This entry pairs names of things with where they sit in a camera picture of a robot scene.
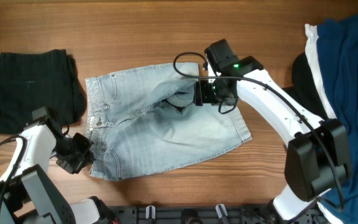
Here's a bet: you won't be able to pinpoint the black cable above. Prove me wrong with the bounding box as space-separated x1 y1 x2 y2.
172 51 345 210
0 133 29 224

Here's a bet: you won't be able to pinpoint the light blue denim shorts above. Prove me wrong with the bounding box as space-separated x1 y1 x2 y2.
86 62 251 181

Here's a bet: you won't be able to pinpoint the left black cable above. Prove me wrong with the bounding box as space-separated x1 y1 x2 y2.
0 133 29 224

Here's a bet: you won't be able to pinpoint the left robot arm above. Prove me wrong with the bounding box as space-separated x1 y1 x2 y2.
0 107 118 223

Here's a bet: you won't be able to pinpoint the right black cable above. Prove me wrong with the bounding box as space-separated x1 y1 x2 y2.
172 51 345 210

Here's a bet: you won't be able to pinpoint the dark blue garment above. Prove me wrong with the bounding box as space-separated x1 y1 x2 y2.
316 14 358 223

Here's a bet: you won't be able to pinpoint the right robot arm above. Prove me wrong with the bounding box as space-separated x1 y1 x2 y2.
194 39 353 222

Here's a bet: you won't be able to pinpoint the folded black shorts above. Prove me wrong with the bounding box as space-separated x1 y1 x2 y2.
0 49 86 134

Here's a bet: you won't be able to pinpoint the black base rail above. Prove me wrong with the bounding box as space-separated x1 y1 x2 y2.
107 203 329 224

